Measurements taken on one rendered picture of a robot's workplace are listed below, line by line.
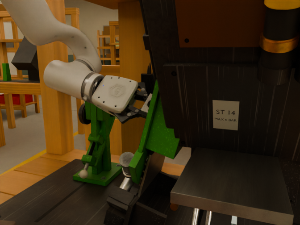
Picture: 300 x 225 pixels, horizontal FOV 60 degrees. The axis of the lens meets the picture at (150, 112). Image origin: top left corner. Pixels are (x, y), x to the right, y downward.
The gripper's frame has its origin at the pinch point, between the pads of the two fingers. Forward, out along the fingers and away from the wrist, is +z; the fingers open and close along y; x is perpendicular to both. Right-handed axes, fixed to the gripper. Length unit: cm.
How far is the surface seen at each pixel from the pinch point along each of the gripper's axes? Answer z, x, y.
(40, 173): -38, 36, -23
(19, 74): -388, 335, 148
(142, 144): 3.6, -4.0, -11.4
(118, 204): 1.6, 8.1, -23.6
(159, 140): 6.6, -4.4, -9.1
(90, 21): -632, 674, 644
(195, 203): 18.5, -18.5, -21.6
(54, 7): -58, 8, 33
